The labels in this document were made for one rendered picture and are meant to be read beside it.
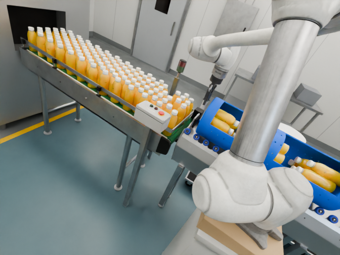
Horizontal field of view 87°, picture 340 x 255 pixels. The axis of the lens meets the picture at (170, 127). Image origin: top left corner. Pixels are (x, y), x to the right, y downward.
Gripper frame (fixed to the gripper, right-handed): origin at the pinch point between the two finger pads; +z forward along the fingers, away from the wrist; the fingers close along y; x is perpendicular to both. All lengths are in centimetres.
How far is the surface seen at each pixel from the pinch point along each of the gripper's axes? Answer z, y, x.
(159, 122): 8.8, 31.8, -13.8
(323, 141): 100, -351, 221
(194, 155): 32.2, 12.0, 11.7
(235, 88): 76, -335, -3
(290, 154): 9, -15, 65
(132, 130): 37, 21, -36
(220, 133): 6.2, 12.2, 18.8
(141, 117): 12.5, 32.0, -25.3
